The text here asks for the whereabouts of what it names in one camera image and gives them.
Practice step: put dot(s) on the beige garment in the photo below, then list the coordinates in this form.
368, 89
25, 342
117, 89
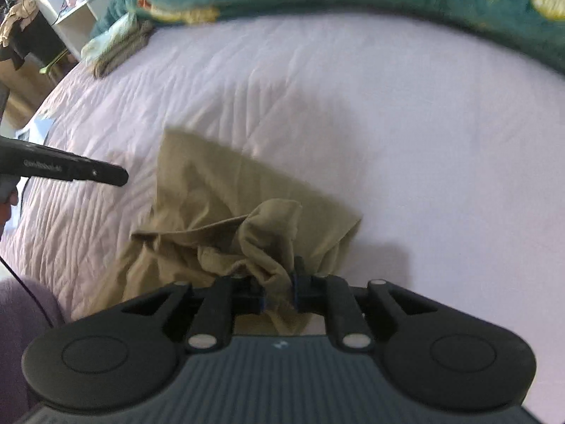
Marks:
17, 20

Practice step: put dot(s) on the person's left hand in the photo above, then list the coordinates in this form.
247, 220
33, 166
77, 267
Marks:
8, 218

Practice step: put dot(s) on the dark chair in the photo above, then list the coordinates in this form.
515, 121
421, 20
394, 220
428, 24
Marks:
39, 44

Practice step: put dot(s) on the white desk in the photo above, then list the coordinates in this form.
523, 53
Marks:
84, 13

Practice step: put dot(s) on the blue and white paper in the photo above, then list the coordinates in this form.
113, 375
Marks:
37, 128

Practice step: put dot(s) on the person's purple clothing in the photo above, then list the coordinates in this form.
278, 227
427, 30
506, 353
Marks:
22, 340

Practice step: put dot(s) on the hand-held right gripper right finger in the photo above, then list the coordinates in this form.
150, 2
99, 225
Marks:
298, 293

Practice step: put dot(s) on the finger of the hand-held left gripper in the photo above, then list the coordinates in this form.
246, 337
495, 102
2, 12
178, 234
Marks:
101, 173

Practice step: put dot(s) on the folded pale green clothes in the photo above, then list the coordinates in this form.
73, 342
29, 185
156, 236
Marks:
117, 46

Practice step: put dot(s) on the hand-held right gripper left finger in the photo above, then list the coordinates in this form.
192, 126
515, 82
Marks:
255, 302

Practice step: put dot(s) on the khaki clothes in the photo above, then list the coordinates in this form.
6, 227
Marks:
212, 212

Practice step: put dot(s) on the pink quilted bed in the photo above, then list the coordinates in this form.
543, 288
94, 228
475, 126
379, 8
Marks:
375, 141

